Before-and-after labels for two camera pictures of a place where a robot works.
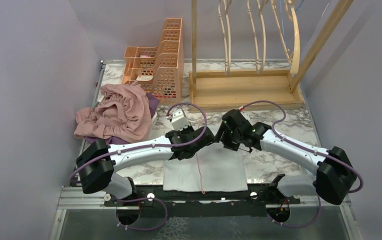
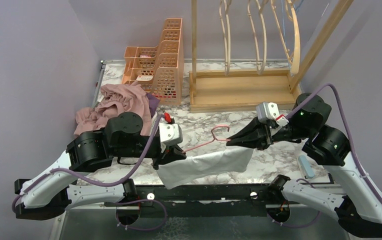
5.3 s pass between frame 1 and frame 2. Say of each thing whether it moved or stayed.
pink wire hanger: moved
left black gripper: moved
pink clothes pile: stayed
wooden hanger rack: stayed
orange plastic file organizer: stayed
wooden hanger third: stayed
